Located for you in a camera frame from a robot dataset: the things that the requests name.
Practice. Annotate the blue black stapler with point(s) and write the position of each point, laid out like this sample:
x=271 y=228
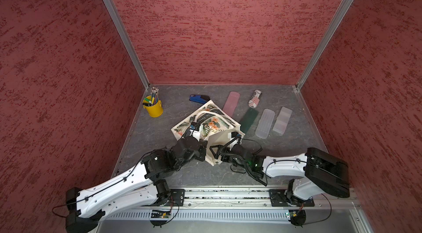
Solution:
x=202 y=99

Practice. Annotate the clear ribbed pencil case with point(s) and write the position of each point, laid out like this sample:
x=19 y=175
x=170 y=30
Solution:
x=265 y=123

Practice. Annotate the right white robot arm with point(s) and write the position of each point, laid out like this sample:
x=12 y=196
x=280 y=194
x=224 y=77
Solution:
x=313 y=173

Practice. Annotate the yellow pen cup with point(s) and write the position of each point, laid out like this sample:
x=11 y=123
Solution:
x=153 y=104

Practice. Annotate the corner aluminium post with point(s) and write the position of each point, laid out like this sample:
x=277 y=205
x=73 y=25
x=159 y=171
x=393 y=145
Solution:
x=119 y=25
x=330 y=31

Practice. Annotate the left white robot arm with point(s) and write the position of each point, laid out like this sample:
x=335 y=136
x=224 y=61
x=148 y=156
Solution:
x=144 y=184

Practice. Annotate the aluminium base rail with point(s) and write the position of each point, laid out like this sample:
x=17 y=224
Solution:
x=247 y=204

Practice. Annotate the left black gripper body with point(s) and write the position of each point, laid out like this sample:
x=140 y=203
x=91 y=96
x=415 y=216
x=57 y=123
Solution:
x=199 y=155

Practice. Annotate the green pencil case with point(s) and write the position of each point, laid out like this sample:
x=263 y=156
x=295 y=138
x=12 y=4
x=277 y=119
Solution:
x=248 y=120

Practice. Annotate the left corner aluminium post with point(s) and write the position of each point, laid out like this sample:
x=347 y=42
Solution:
x=119 y=25

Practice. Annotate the right corner aluminium post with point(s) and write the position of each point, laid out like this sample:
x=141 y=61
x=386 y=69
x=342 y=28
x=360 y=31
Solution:
x=330 y=31

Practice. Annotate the pink pencil case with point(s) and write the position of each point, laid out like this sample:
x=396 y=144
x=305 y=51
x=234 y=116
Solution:
x=231 y=103

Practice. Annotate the floral canvas tote bag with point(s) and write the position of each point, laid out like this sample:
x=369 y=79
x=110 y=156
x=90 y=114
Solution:
x=215 y=126

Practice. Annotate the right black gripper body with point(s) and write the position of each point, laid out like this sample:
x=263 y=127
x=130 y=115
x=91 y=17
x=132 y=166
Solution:
x=229 y=158

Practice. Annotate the flag pattern can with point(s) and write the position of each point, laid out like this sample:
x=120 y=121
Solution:
x=255 y=99

